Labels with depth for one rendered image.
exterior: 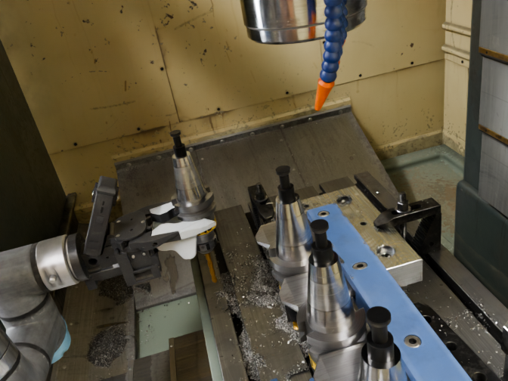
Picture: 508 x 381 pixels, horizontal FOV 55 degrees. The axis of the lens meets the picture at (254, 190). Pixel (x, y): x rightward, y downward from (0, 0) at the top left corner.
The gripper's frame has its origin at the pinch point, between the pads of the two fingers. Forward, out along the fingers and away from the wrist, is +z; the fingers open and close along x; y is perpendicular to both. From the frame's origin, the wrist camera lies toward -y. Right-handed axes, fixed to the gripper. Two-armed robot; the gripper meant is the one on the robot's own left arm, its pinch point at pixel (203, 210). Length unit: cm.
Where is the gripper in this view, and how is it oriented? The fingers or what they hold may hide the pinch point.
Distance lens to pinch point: 73.8
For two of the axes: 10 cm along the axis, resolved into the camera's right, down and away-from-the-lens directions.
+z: 9.6, -2.6, 1.1
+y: 1.8, 8.5, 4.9
